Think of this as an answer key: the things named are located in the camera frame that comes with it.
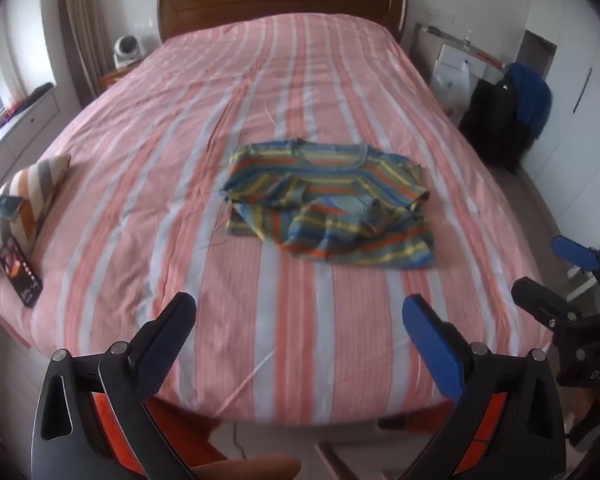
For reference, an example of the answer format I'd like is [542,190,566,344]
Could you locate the white wardrobe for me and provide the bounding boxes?
[522,0,600,246]

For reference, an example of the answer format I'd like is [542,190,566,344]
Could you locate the orange fleece trousers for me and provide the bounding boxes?
[145,396,452,479]

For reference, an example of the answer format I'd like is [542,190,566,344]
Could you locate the white side table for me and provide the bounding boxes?
[408,23,507,119]

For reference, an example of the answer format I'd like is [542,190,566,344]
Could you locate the person's right hand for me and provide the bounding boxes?
[567,388,600,445]

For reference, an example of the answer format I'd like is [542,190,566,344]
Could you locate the striped zigzag pillow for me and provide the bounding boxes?
[0,154,71,273]

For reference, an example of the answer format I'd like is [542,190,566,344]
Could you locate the pink striped bed cover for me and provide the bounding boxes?
[0,13,548,426]

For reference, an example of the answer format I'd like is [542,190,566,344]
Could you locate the blue garment on chair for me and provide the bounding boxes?
[505,62,553,139]

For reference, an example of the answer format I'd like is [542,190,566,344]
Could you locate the black chair with clothes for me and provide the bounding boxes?
[458,75,532,174]

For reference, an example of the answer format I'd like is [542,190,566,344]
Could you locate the wooden nightstand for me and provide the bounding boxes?
[99,64,136,91]

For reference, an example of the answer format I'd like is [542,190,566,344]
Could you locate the striped knit sweater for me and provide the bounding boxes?
[221,139,434,270]

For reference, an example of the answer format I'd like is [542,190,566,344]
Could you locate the white window cabinet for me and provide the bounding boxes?
[0,88,64,187]

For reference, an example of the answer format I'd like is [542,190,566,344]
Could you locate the silver phone on pillow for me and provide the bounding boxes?
[0,195,26,221]

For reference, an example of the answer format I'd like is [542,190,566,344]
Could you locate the beige curtain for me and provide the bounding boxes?
[59,0,114,107]

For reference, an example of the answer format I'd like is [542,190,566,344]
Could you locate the black smartphone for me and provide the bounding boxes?
[0,236,43,308]

